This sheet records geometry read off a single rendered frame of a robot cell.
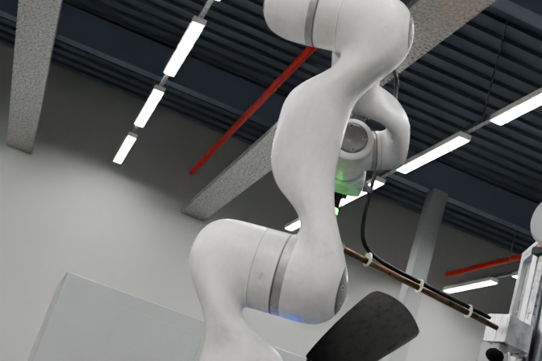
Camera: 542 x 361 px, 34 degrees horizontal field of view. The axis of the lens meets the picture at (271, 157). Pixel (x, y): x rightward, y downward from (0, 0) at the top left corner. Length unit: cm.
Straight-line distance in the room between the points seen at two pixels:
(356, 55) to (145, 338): 629
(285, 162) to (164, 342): 626
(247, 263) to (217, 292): 6
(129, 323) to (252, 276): 621
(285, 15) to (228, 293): 41
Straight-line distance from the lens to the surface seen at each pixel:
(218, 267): 128
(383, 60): 130
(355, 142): 169
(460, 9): 665
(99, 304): 745
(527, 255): 331
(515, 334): 232
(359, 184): 185
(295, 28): 134
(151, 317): 749
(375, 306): 188
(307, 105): 129
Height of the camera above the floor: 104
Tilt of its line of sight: 19 degrees up
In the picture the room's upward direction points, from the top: 18 degrees clockwise
